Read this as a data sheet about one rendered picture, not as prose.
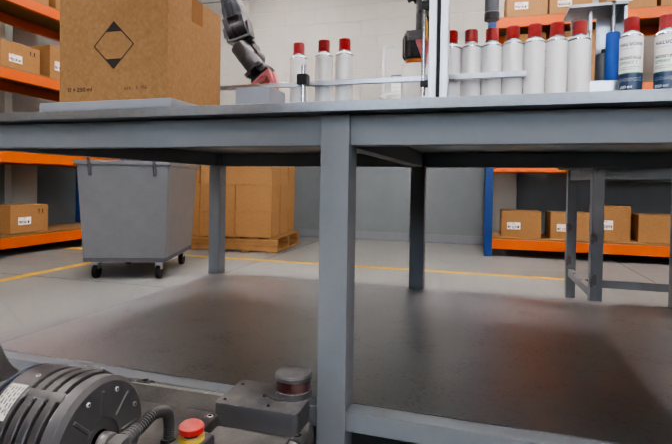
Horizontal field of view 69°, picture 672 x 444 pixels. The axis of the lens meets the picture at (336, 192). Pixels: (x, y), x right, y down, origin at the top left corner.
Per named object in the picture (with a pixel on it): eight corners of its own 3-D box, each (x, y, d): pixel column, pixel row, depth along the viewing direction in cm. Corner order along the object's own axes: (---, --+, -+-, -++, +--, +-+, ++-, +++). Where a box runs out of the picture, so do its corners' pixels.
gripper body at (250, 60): (276, 72, 152) (263, 55, 154) (262, 64, 143) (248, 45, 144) (261, 86, 154) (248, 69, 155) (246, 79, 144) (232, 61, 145)
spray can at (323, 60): (334, 112, 144) (335, 42, 144) (328, 110, 139) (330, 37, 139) (317, 113, 146) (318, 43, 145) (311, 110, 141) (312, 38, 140)
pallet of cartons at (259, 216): (298, 243, 543) (300, 117, 540) (276, 253, 461) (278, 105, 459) (197, 239, 564) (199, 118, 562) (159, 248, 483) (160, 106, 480)
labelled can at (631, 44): (638, 104, 121) (640, 20, 121) (645, 100, 116) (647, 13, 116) (615, 104, 123) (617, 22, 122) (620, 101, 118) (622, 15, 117)
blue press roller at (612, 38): (617, 99, 126) (618, 34, 125) (620, 96, 123) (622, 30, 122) (602, 99, 127) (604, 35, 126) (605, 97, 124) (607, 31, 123)
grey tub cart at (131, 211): (121, 261, 405) (122, 145, 403) (198, 261, 408) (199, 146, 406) (67, 283, 316) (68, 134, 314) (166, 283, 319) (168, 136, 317)
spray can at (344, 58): (354, 112, 142) (355, 41, 142) (349, 109, 137) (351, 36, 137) (337, 112, 144) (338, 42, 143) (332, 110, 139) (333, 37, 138)
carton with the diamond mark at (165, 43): (220, 116, 133) (221, 15, 132) (167, 101, 110) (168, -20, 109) (126, 118, 141) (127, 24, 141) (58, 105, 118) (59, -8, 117)
